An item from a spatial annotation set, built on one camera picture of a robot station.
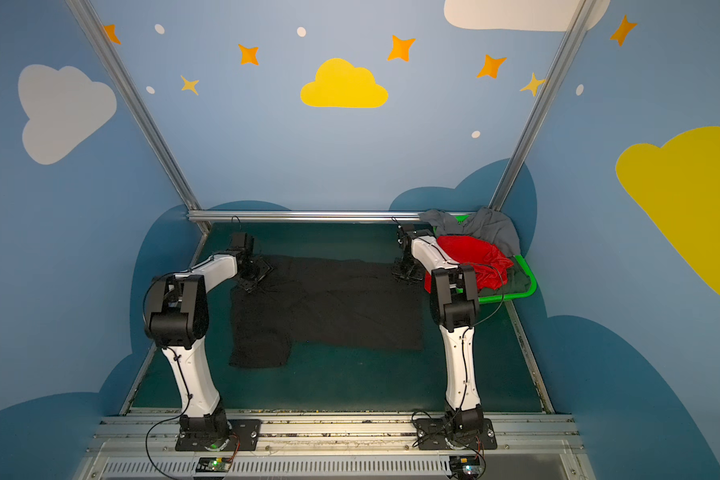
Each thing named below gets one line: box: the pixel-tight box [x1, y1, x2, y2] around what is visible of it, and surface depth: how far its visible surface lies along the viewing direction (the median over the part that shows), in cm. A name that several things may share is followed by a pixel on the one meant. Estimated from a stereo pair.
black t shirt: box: [229, 256, 423, 368], surface depth 98 cm
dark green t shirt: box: [494, 258, 531, 296], surface depth 94 cm
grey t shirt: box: [418, 207, 521, 256], surface depth 113 cm
